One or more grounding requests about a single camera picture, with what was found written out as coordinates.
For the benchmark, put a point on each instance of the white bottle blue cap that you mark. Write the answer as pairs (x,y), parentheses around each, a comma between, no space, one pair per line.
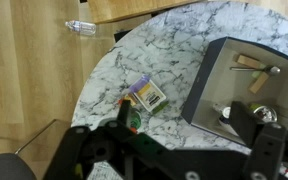
(224,120)

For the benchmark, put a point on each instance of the white snack packet green edge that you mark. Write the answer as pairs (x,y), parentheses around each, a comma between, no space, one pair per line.
(150,96)

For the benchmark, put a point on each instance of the clear plastic water bottle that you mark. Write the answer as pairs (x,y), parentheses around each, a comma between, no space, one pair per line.
(82,27)

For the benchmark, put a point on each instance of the small white bottle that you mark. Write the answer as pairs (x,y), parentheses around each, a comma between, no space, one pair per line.
(218,107)

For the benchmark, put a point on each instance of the green sauce bottle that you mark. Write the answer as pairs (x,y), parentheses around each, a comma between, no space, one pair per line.
(136,116)

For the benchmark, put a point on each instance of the navy cardboard box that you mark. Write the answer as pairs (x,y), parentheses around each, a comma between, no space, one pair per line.
(197,86)

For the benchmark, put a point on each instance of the dark grey chair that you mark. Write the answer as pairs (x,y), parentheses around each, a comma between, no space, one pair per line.
(4,168)

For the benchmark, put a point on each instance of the light wooden furniture top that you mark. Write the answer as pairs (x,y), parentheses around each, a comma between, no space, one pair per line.
(134,8)

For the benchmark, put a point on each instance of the metal spoon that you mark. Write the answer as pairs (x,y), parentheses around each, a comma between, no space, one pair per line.
(244,69)

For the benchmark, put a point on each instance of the green metal can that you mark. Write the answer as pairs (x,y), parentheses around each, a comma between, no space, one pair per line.
(265,113)

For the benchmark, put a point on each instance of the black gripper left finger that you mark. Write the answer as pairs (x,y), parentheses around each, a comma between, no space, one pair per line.
(125,113)

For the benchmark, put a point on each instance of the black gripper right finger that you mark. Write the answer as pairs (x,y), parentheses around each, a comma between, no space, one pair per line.
(244,123)

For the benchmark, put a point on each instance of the red orange sauce packet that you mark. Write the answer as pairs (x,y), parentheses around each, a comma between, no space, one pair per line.
(129,99)

